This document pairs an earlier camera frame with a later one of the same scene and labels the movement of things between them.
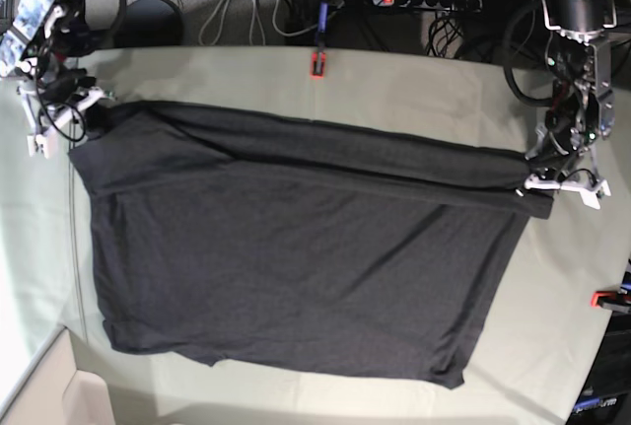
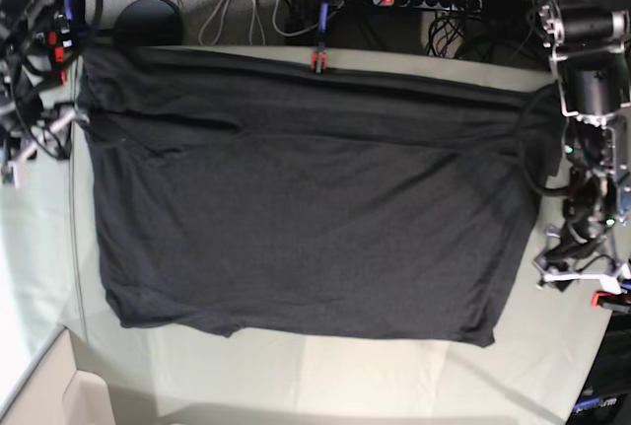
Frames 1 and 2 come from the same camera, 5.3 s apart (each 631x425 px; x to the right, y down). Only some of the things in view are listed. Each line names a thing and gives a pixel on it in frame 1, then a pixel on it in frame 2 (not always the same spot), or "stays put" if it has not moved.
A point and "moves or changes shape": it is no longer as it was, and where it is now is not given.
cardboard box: x=57 y=393 stays put
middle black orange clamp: x=318 y=60 stays put
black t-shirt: x=227 y=236 moves or changes shape
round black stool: x=151 y=22 stays put
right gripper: x=593 y=188 -> x=599 y=269
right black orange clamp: x=616 y=301 stays put
